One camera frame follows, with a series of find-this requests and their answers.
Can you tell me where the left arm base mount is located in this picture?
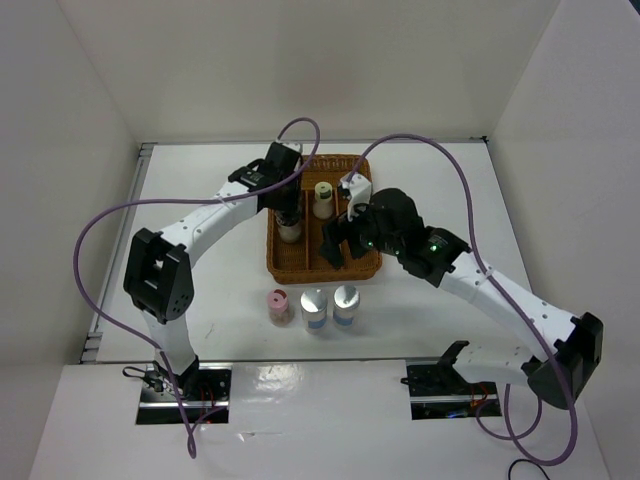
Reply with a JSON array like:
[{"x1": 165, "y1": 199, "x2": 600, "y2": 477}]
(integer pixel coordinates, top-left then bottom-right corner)
[{"x1": 122, "y1": 362, "x2": 232, "y2": 426}]

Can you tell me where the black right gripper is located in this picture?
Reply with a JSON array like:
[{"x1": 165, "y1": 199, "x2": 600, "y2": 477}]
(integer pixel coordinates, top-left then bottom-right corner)
[{"x1": 316, "y1": 194, "x2": 403, "y2": 268}]

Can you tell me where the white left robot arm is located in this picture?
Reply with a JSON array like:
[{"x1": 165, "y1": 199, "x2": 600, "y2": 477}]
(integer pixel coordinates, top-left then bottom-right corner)
[{"x1": 123, "y1": 141, "x2": 302, "y2": 400}]

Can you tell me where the silver-capped blue shaker right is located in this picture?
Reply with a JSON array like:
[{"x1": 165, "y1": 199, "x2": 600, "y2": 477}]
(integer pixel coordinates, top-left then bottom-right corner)
[{"x1": 332, "y1": 285, "x2": 361, "y2": 329}]

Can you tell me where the silver-capped blue label shaker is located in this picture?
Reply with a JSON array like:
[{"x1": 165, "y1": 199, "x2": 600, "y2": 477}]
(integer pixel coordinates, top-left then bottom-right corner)
[{"x1": 300, "y1": 288, "x2": 328, "y2": 334}]

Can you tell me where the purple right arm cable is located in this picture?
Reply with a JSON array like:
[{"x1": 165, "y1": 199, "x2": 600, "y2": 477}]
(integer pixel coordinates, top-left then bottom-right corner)
[{"x1": 342, "y1": 133, "x2": 579, "y2": 467}]

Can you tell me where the pink-capped spice bottle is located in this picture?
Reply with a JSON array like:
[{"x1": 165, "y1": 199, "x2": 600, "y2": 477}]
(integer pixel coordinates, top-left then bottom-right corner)
[{"x1": 266, "y1": 289, "x2": 294, "y2": 327}]

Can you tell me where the brown wicker cutlery tray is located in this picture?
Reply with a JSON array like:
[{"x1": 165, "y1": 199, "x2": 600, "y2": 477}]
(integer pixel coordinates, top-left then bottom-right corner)
[{"x1": 266, "y1": 154, "x2": 382, "y2": 285}]

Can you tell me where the black-capped white spice bottle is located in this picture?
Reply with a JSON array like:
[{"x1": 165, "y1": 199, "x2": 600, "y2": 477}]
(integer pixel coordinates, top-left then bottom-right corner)
[{"x1": 277, "y1": 221, "x2": 302, "y2": 244}]

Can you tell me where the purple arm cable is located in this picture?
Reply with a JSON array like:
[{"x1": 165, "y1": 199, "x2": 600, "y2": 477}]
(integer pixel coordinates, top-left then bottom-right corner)
[
  {"x1": 342, "y1": 133, "x2": 579, "y2": 467},
  {"x1": 72, "y1": 117, "x2": 322, "y2": 460}
]

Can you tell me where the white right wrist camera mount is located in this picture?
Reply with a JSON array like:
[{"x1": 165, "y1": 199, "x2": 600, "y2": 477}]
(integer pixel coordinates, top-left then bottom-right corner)
[{"x1": 337, "y1": 172, "x2": 372, "y2": 221}]

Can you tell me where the black cable on floor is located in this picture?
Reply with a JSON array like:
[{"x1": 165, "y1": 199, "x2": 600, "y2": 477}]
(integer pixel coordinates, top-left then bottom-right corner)
[{"x1": 508, "y1": 458, "x2": 551, "y2": 480}]

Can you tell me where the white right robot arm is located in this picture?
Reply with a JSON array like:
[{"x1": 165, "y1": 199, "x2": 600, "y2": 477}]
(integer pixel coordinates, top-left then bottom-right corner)
[{"x1": 320, "y1": 181, "x2": 604, "y2": 410}]

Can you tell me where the aluminium table edge rail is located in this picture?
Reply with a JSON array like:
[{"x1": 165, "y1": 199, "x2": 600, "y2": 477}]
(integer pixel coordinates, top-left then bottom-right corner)
[{"x1": 79, "y1": 142, "x2": 157, "y2": 365}]

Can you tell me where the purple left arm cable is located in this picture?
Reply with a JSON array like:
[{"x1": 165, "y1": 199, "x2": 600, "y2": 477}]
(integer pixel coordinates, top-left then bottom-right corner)
[{"x1": 72, "y1": 117, "x2": 322, "y2": 460}]

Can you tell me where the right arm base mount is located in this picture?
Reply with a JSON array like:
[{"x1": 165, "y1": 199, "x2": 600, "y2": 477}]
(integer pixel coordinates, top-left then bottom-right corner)
[{"x1": 400, "y1": 361, "x2": 502, "y2": 421}]

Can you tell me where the green-capped white spice bottle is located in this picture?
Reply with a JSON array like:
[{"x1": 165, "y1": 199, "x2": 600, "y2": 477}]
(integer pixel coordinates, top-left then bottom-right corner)
[{"x1": 312, "y1": 181, "x2": 334, "y2": 220}]

